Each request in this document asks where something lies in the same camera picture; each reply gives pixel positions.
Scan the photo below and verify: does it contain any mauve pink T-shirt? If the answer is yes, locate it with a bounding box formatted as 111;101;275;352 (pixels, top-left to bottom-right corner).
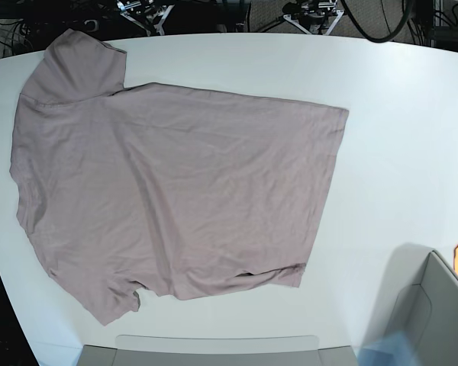
10;30;348;324

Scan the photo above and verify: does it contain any grey tray bottom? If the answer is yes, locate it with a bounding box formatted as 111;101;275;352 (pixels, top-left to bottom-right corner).
77;335;358;365

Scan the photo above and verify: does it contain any grey bin right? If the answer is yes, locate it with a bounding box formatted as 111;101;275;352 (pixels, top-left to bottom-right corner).
384;252;458;365

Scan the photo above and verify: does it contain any blue translucent object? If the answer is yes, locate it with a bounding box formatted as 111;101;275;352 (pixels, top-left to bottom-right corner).
357;332;418;366

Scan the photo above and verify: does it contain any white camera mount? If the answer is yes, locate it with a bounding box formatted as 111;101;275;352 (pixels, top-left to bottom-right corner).
116;0;174;37
282;0;345;36

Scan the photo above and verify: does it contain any thick black cable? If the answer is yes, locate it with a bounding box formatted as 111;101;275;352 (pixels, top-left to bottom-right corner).
341;0;415;43

